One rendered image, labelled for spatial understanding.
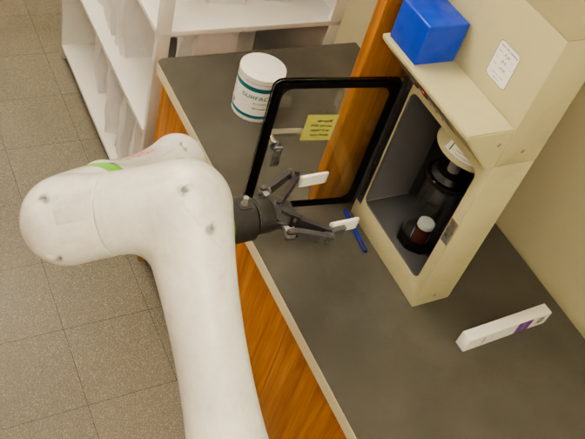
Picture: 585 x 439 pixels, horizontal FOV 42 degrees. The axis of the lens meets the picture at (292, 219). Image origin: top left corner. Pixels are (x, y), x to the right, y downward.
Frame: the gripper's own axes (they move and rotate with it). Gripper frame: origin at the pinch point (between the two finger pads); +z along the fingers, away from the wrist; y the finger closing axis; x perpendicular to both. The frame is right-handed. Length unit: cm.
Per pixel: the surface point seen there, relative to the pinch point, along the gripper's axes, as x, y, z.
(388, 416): 28.5, -37.5, 1.6
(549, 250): 21, -14, 66
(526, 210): 19, -1, 66
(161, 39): 33, 102, 3
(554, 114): -31.6, -14.9, 30.4
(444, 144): -10.9, 0.7, 24.4
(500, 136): -27.8, -14.6, 18.9
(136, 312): 122, 64, -9
